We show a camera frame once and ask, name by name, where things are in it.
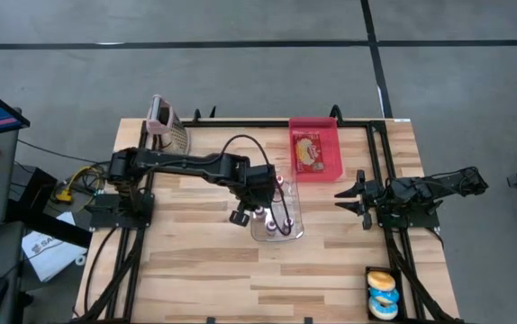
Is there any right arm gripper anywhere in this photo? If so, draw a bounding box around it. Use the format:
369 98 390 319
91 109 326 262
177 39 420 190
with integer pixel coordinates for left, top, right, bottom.
333 169 397 231

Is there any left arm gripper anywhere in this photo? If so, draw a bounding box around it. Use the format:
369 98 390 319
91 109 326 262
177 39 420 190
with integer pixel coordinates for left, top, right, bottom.
229 164 286 227

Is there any red snack packet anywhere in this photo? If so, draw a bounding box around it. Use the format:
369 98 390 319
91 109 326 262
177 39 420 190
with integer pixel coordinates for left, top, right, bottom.
292 131 327 175

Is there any purple frosted toy donut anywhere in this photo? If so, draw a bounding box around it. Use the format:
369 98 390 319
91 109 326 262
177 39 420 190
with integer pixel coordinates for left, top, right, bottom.
366 270 397 293

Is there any blue frosted toy donut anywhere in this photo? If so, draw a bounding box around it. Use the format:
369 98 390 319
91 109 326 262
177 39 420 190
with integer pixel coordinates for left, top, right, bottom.
367 296 399 321
369 287 401 305

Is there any clear plastic bin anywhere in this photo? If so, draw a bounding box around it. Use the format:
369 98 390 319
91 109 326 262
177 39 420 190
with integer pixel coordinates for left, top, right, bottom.
249 166 305 244

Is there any pink plastic bin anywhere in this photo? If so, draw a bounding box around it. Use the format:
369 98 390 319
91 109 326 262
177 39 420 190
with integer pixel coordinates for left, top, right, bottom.
288 116 345 184

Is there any black rectangular tray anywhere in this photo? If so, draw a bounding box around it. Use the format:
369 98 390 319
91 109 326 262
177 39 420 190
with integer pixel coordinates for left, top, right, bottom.
364 265 405 322

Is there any metal box grater pink trim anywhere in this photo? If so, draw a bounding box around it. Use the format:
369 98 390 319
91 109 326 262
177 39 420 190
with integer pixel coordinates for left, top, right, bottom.
145 93 191 157

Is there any yellow plug connector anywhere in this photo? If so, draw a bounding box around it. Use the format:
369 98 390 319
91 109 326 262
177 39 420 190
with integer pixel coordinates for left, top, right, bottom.
55 186 76 204

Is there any white printed paper sheet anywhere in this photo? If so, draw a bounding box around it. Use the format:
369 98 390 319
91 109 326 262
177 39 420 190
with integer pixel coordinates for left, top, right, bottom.
22 211 89 283

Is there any black equipment box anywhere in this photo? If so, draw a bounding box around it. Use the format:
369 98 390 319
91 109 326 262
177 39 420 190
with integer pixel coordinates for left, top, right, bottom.
8 164 61 226

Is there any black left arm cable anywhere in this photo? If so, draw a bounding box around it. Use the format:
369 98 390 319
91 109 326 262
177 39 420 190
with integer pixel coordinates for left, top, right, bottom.
220 133 294 238

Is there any black aluminium table frame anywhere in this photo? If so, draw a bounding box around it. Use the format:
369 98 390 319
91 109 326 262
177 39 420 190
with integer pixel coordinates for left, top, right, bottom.
73 117 467 324

